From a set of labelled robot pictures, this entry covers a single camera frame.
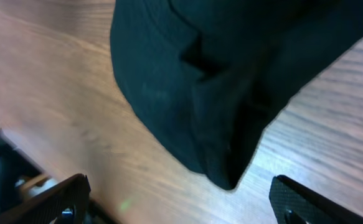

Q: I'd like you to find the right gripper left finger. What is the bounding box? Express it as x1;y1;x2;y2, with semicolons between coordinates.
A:
0;174;91;224

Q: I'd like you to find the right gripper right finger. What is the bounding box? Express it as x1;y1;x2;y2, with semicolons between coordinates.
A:
269;175;363;224

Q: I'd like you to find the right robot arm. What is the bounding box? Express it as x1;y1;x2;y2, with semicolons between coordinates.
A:
0;132;363;224

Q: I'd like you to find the dark grey garment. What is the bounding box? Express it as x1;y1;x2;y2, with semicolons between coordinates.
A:
110;0;363;190

